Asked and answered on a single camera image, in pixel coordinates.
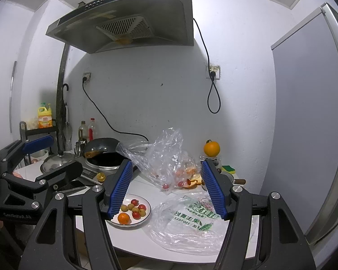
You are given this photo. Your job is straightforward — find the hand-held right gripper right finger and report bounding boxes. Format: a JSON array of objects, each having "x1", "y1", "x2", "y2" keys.
[{"x1": 201, "y1": 160, "x2": 316, "y2": 270}]

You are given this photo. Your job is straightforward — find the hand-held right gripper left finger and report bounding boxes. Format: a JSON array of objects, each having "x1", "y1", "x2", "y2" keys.
[{"x1": 18, "y1": 159, "x2": 134, "y2": 270}]

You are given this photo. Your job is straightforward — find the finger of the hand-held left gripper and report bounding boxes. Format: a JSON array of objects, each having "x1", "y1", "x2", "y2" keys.
[
  {"x1": 1, "y1": 160, "x2": 83, "y2": 200},
  {"x1": 0, "y1": 135, "x2": 55, "y2": 175}
]

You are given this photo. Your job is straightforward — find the white plate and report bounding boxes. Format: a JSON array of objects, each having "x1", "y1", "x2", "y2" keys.
[{"x1": 105, "y1": 194, "x2": 152, "y2": 228}]

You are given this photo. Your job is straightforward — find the printed plastic bag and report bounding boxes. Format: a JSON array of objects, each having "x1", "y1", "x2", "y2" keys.
[{"x1": 150, "y1": 191, "x2": 257, "y2": 256}]

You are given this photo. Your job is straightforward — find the kitchen knife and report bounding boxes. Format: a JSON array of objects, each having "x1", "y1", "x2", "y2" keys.
[{"x1": 55, "y1": 178, "x2": 102, "y2": 196}]

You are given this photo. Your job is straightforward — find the orange peel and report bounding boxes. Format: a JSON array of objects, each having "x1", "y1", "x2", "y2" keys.
[{"x1": 183, "y1": 173, "x2": 205, "y2": 188}]

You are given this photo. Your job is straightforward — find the yellow detergent bottle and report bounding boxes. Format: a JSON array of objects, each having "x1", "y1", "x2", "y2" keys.
[{"x1": 38, "y1": 103, "x2": 53, "y2": 129}]

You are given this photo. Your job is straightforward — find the induction cooker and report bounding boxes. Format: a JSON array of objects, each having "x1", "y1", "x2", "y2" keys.
[{"x1": 79, "y1": 157, "x2": 138, "y2": 182}]

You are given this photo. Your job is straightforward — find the clear box of dark fruit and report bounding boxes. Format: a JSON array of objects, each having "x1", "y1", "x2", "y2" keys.
[{"x1": 199, "y1": 155, "x2": 223, "y2": 165}]

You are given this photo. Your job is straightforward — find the black umbrella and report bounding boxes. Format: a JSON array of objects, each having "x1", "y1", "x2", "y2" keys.
[{"x1": 60, "y1": 83, "x2": 74, "y2": 151}]

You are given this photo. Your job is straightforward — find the large orange with leaf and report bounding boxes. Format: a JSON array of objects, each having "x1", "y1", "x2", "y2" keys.
[{"x1": 204, "y1": 140, "x2": 221, "y2": 157}]

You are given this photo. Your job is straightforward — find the red cap bottle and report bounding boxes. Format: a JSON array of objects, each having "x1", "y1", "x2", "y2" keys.
[{"x1": 88, "y1": 118, "x2": 98, "y2": 142}]

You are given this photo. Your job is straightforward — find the clear plastic bag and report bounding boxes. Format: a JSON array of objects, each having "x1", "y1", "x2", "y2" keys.
[{"x1": 116, "y1": 128, "x2": 203, "y2": 193}]

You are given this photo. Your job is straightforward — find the grey pipe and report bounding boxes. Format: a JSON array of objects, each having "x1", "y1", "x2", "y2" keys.
[{"x1": 56, "y1": 43, "x2": 71, "y2": 152}]

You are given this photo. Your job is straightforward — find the grey refrigerator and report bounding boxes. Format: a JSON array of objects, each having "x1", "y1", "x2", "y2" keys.
[{"x1": 270, "y1": 2, "x2": 338, "y2": 245}]

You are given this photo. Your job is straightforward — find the steel range hood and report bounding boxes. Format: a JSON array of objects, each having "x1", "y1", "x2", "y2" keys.
[{"x1": 45, "y1": 0, "x2": 195, "y2": 54}]

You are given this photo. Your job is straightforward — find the steel pot with wooden handle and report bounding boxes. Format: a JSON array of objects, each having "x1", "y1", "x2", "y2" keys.
[{"x1": 217, "y1": 167, "x2": 246, "y2": 186}]

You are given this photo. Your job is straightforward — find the black wok with wooden handle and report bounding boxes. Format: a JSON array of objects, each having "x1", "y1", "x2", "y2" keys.
[{"x1": 83, "y1": 138, "x2": 121, "y2": 159}]

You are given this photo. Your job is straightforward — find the black power cable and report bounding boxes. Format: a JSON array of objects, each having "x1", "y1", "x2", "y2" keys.
[
  {"x1": 82, "y1": 77, "x2": 149, "y2": 142},
  {"x1": 193, "y1": 18, "x2": 222, "y2": 114}
]

